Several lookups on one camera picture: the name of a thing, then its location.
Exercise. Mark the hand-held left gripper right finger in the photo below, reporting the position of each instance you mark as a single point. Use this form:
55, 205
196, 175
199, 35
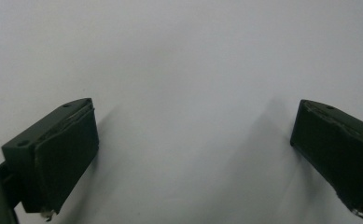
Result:
334, 146

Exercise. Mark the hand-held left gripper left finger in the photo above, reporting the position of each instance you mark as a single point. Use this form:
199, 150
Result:
58, 155

